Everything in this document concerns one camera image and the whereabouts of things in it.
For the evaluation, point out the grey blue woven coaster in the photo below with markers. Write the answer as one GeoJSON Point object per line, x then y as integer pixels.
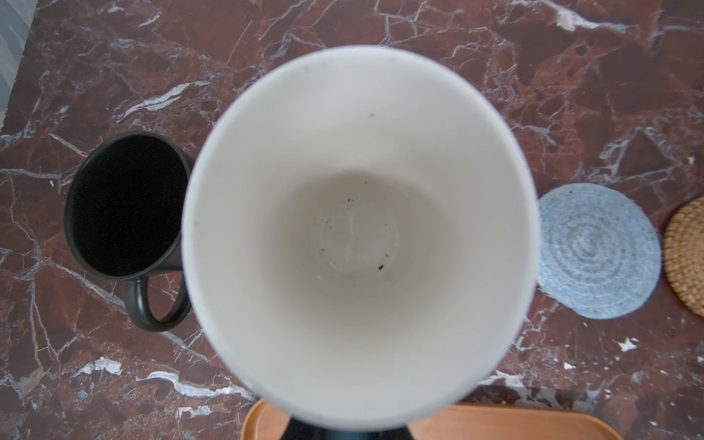
{"type": "Point", "coordinates": [600, 254]}

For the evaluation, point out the tan rattan coaster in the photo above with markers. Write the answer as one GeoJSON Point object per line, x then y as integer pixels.
{"type": "Point", "coordinates": [683, 255]}

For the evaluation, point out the light blue mug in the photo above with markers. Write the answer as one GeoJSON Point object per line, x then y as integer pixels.
{"type": "Point", "coordinates": [361, 238]}

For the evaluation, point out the black mug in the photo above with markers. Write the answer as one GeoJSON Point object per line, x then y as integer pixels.
{"type": "Point", "coordinates": [123, 220]}

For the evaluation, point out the brown rectangular tray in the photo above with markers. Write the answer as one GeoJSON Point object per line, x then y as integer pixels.
{"type": "Point", "coordinates": [435, 416]}

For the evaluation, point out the right gripper view black finger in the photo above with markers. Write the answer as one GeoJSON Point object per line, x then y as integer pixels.
{"type": "Point", "coordinates": [297, 430]}

